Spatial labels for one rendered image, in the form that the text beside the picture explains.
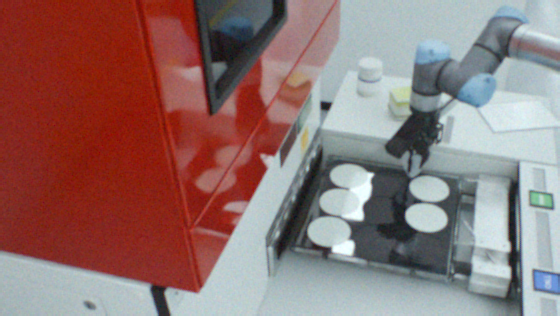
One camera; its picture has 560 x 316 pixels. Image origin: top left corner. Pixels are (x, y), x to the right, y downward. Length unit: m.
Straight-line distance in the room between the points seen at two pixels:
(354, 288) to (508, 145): 0.58
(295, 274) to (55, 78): 0.82
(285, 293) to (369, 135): 0.50
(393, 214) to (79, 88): 0.90
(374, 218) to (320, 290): 0.22
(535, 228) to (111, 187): 0.92
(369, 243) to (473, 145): 0.42
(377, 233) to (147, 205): 0.73
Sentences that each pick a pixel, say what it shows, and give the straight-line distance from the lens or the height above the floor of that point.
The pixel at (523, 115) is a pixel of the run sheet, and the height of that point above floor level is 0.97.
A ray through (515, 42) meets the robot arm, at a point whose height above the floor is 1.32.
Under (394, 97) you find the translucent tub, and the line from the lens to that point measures 1.53.
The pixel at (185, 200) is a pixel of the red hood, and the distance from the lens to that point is 0.64.
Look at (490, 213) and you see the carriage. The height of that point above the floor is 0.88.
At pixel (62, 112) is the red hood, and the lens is 0.64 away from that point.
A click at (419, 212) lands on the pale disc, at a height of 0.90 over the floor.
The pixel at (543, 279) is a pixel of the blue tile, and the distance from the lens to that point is 1.18.
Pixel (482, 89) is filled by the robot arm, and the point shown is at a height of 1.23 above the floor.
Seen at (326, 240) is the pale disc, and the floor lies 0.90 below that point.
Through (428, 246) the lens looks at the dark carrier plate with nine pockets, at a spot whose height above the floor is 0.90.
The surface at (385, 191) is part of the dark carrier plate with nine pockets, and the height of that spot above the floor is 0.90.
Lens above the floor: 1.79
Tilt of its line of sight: 41 degrees down
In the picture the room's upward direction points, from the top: 1 degrees clockwise
